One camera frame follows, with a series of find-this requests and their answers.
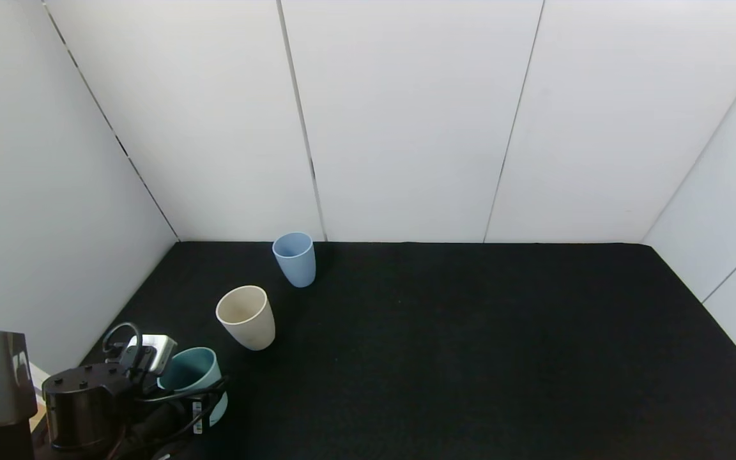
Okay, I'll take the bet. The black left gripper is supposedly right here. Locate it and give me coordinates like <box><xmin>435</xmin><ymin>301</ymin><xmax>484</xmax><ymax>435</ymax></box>
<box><xmin>152</xmin><ymin>375</ymin><xmax>230</xmax><ymax>436</ymax></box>

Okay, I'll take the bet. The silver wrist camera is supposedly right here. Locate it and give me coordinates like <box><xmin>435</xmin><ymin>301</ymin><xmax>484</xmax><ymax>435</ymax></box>
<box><xmin>122</xmin><ymin>333</ymin><xmax>178</xmax><ymax>376</ymax></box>

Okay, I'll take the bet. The teal plastic cup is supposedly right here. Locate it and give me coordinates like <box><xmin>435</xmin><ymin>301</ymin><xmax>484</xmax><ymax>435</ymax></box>
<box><xmin>156</xmin><ymin>347</ymin><xmax>229</xmax><ymax>427</ymax></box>

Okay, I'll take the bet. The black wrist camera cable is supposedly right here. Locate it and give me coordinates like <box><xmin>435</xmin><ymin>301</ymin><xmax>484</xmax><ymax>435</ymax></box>
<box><xmin>101</xmin><ymin>321</ymin><xmax>145</xmax><ymax>378</ymax></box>

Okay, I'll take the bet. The white partition base rail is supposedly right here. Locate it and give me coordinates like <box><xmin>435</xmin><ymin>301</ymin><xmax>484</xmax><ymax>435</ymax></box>
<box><xmin>0</xmin><ymin>310</ymin><xmax>50</xmax><ymax>387</ymax></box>

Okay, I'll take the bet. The beige plastic cup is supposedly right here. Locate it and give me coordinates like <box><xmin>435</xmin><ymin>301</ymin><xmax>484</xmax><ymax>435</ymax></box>
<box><xmin>216</xmin><ymin>285</ymin><xmax>276</xmax><ymax>351</ymax></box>

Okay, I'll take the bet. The light blue plastic cup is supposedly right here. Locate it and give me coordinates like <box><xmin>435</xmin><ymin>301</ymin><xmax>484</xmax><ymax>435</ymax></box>
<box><xmin>272</xmin><ymin>231</ymin><xmax>316</xmax><ymax>288</ymax></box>

